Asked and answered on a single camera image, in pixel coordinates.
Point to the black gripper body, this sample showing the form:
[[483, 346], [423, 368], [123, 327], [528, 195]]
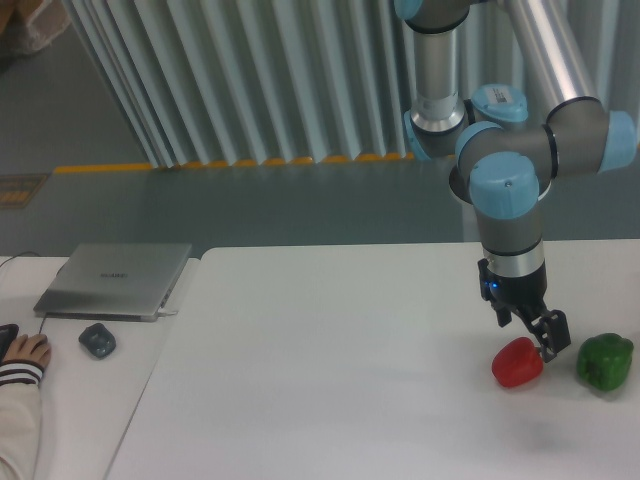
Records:
[[523, 296]]

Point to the white striped sleeve forearm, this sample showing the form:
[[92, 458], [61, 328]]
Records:
[[21, 413]]

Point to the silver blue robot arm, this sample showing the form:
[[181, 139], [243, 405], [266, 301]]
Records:
[[503, 168]]

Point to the person's hand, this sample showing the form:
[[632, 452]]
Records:
[[34, 349]]

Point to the red bell pepper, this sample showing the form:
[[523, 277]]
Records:
[[517, 363]]

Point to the green bell pepper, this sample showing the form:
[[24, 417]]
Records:
[[604, 361]]

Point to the yellow floor marking tape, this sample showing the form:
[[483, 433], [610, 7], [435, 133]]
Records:
[[221, 164]]

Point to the silver closed laptop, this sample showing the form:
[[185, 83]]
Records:
[[127, 281]]

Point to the white corrugated partition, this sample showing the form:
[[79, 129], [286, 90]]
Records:
[[205, 81]]

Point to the dark grey small device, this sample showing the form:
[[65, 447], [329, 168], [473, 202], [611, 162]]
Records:
[[98, 341]]

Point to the black phone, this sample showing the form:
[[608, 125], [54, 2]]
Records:
[[8, 333]]

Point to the floor sign sticker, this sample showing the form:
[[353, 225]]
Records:
[[18, 190]]

